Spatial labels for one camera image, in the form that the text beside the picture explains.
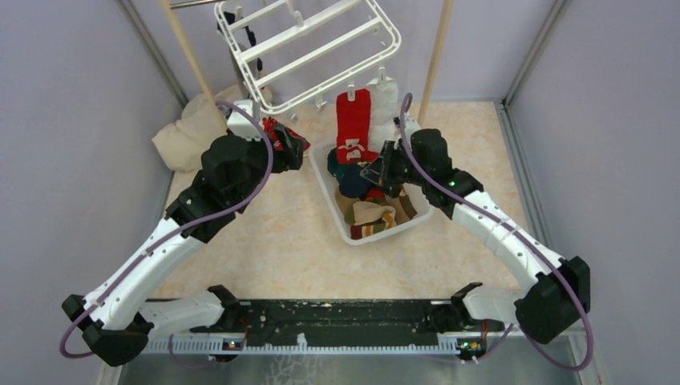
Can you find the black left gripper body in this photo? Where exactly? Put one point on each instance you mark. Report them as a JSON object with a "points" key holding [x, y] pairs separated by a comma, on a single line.
{"points": [[272, 163]]}

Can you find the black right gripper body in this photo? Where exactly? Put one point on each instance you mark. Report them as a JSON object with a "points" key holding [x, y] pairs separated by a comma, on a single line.
{"points": [[403, 168]]}

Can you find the navy buckle christmas sock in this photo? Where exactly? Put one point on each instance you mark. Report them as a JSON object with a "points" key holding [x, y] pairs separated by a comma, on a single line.
{"points": [[352, 184]]}

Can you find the white plastic laundry basket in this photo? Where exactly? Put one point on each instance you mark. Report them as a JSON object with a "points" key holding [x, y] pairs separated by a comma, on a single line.
{"points": [[328, 184]]}

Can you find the red snowflake sock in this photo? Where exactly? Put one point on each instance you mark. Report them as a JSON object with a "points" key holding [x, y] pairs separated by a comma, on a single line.
{"points": [[270, 124]]}

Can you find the red plain sock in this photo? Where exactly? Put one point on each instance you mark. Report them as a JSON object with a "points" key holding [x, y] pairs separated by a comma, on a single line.
{"points": [[353, 121]]}

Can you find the white plastic sock hanger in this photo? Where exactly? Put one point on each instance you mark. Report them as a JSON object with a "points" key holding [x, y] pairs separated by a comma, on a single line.
{"points": [[295, 36]]}

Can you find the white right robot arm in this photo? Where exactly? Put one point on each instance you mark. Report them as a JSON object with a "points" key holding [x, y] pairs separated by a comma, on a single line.
{"points": [[554, 292]]}

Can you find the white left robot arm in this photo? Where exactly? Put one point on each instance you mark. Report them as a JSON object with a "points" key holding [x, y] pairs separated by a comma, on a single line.
{"points": [[121, 317]]}

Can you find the teal sock in basket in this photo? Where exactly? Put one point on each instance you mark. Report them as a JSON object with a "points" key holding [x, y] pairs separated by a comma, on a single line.
{"points": [[333, 166]]}

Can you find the brown cloth in basket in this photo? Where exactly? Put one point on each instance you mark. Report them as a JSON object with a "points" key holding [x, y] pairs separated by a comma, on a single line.
{"points": [[405, 210]]}

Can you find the white fluffy sock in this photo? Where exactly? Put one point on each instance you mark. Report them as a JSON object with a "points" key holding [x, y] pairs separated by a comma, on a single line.
{"points": [[384, 92]]}

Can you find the beige crumpled cloth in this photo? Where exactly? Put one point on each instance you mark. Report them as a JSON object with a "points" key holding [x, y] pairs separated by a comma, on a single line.
{"points": [[181, 143]]}

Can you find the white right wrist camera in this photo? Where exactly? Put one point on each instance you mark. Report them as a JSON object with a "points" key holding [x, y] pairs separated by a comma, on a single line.
{"points": [[406, 128]]}

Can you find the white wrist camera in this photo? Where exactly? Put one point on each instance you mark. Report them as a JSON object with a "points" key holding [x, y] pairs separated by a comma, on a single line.
{"points": [[247, 127], [406, 128]]}

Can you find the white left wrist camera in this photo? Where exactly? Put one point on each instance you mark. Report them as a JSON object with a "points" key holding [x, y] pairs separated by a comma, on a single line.
{"points": [[247, 127]]}

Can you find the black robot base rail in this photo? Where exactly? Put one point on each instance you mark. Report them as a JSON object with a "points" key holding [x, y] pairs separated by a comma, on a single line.
{"points": [[338, 327]]}

